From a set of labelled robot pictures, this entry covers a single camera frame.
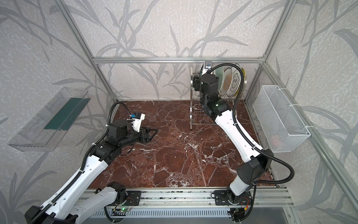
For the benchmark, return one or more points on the yellow woven bamboo plate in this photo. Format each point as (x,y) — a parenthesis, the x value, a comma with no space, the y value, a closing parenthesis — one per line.
(244,81)

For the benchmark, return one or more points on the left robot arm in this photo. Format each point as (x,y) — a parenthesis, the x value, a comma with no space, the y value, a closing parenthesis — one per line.
(61,208)

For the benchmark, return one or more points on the small orange sunburst plate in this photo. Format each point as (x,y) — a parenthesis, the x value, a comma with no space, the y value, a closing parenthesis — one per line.
(226,81)

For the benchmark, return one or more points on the clear plastic wall shelf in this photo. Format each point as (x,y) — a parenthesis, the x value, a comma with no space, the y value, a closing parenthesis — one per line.
(44,132)

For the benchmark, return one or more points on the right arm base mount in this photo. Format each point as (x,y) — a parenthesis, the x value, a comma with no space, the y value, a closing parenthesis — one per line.
(225,197)

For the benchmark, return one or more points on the aluminium frame rail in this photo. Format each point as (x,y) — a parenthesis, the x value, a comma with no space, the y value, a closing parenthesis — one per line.
(103,60)

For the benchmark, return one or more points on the white plate green rim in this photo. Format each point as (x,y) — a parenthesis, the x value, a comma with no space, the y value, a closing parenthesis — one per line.
(235,83)

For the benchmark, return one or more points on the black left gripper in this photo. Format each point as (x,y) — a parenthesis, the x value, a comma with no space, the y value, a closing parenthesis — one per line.
(148,138)

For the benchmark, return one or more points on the stainless steel dish rack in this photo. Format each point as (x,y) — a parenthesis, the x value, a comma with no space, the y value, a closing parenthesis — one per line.
(197,115)

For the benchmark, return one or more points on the white wire mesh basket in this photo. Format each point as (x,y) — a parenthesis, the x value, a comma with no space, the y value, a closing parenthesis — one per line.
(282,126)

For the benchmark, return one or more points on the large orange sunburst plate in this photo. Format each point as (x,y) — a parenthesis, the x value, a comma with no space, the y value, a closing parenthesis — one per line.
(212,71)

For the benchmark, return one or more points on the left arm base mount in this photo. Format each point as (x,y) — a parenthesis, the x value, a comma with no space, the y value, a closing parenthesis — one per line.
(132,198)

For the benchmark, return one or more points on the white plate dark lettered rim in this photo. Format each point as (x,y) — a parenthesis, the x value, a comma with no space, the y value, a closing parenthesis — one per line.
(203,70)

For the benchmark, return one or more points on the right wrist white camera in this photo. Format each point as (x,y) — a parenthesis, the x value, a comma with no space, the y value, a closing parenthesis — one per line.
(208,65)

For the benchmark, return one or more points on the wrist white camera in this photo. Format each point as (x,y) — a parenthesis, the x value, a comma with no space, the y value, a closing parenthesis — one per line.
(136,120)
(208,65)

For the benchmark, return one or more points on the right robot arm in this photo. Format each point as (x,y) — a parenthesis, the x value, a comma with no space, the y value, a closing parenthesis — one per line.
(255,164)

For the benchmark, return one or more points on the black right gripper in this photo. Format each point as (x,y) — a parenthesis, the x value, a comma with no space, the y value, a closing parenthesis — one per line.
(196,82)

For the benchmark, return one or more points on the green flower plate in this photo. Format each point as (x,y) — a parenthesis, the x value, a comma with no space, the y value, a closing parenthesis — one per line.
(219,73)

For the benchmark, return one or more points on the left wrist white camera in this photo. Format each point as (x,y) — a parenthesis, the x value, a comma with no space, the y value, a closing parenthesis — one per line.
(136,120)

